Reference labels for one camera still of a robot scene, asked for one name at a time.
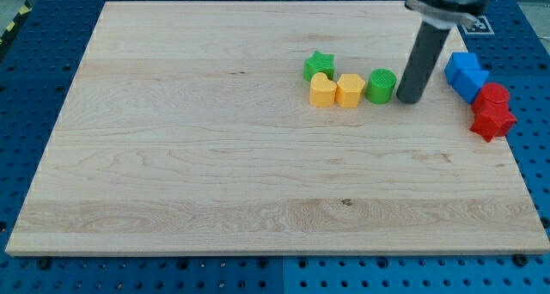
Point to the green circle block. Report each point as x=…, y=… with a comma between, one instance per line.
x=380, y=86

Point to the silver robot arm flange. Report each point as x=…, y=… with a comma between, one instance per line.
x=445, y=14

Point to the yellow hexagon block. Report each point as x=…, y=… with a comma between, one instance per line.
x=350, y=87

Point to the red circle block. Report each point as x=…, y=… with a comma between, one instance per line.
x=490, y=94

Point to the yellow heart block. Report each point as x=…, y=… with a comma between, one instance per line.
x=322, y=90

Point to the wooden board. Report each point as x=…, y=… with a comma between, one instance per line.
x=187, y=130

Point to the green star block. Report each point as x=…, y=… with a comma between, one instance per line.
x=318, y=62

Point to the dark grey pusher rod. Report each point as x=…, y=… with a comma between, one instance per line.
x=425, y=52

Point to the blue cube block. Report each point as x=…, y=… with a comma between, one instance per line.
x=459, y=61

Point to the blue pentagon block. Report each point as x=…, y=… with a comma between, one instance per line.
x=469, y=82

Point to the red star block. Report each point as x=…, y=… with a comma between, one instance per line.
x=491, y=122

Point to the fiducial marker tag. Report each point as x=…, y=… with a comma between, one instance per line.
x=480, y=27

